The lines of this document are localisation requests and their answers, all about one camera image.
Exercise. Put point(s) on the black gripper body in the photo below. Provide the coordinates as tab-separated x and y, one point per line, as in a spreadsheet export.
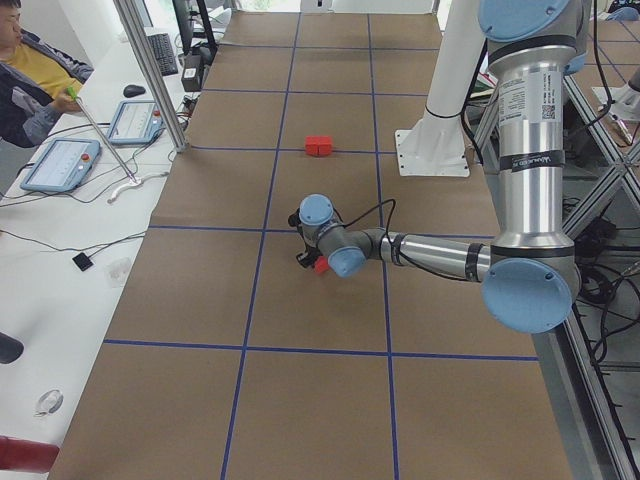
308	252

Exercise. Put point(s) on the red cube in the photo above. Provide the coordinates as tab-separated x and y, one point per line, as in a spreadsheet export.
321	266

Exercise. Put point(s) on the red cube block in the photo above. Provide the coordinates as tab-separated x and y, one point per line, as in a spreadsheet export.
324	145
313	145

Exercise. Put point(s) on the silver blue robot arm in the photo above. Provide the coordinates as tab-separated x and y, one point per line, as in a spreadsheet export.
528	276

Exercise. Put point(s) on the black power adapter box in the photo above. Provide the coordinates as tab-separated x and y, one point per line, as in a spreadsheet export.
196	66

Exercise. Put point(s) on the far teach pendant tablet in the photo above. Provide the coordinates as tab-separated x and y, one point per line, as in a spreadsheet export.
135	123

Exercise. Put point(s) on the teach pendant tablet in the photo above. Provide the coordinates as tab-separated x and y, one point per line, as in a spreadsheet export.
63	166
135	123

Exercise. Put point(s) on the small black square device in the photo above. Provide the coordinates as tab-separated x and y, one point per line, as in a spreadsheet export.
82	261

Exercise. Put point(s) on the black computer mouse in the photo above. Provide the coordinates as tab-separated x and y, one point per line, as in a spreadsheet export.
132	90

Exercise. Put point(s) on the black keyboard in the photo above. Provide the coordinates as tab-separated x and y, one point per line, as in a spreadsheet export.
162	49

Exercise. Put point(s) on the near teach pendant tablet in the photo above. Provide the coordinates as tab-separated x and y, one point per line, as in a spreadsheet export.
63	166

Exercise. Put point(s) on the long metal grabber stick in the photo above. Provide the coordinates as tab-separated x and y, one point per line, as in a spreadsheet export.
76	98

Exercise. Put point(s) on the black monitor stand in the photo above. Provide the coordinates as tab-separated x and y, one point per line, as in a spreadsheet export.
185	13

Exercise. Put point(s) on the clear tape roll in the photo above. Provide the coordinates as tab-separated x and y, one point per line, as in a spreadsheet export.
48	403

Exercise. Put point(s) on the seated person yellow shirt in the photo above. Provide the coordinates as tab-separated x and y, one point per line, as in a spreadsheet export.
35	79

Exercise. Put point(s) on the red object at edge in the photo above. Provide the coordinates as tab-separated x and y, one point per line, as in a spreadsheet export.
22	455

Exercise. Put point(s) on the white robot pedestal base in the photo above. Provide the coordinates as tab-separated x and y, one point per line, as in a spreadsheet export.
435	145

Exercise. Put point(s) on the aluminium frame post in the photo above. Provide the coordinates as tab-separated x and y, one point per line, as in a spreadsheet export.
134	29

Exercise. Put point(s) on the aluminium side frame rail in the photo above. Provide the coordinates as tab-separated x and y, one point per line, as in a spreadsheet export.
595	352

